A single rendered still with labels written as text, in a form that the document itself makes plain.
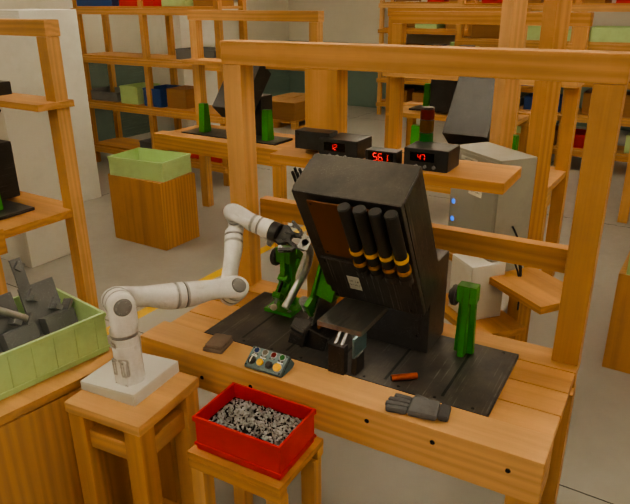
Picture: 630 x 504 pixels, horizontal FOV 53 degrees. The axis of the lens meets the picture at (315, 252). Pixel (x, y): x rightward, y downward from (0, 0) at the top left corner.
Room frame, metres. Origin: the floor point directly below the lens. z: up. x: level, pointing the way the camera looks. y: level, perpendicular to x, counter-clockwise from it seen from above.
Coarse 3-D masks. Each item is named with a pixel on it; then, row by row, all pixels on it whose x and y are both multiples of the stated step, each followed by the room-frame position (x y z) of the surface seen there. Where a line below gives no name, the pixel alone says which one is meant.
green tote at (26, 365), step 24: (24, 312) 2.39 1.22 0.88; (96, 312) 2.26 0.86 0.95; (48, 336) 2.05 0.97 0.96; (72, 336) 2.12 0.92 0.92; (96, 336) 2.19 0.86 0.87; (0, 360) 1.91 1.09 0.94; (24, 360) 1.97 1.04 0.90; (48, 360) 2.04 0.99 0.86; (72, 360) 2.11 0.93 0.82; (0, 384) 1.90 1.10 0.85; (24, 384) 1.96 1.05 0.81
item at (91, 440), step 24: (192, 408) 1.90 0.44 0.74; (72, 432) 1.79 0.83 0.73; (96, 432) 1.77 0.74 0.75; (120, 432) 1.76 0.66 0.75; (168, 432) 1.80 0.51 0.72; (192, 432) 1.89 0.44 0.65; (96, 456) 1.79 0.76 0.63; (120, 456) 1.72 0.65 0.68; (144, 456) 1.67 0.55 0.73; (96, 480) 1.78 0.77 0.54; (144, 480) 1.66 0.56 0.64
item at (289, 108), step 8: (280, 96) 11.72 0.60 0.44; (288, 96) 11.71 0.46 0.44; (296, 96) 11.73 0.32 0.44; (304, 96) 11.70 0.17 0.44; (272, 104) 11.15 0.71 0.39; (280, 104) 11.05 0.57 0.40; (288, 104) 10.97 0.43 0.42; (296, 104) 10.96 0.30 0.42; (304, 104) 11.18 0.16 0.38; (272, 112) 11.15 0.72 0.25; (280, 112) 11.06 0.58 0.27; (288, 112) 10.97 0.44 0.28; (296, 112) 10.96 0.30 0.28; (304, 112) 11.18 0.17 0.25; (280, 120) 11.11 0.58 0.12; (288, 120) 10.97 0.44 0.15; (296, 120) 10.95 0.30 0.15; (296, 128) 10.90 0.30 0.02
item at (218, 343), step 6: (216, 336) 2.09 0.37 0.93; (222, 336) 2.09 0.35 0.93; (228, 336) 2.09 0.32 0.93; (210, 342) 2.04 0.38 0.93; (216, 342) 2.04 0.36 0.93; (222, 342) 2.04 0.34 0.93; (228, 342) 2.06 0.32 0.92; (204, 348) 2.03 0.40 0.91; (210, 348) 2.03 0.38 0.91; (216, 348) 2.02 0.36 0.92; (222, 348) 2.01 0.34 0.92
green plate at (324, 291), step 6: (318, 270) 2.03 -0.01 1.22; (318, 276) 2.03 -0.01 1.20; (318, 282) 2.04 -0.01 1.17; (324, 282) 2.03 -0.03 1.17; (312, 288) 2.04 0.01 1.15; (318, 288) 2.04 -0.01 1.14; (324, 288) 2.03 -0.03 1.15; (330, 288) 2.02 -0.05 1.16; (312, 294) 2.04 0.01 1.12; (318, 294) 2.04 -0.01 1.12; (324, 294) 2.03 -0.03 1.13; (330, 294) 2.02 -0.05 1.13; (330, 300) 2.02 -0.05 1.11
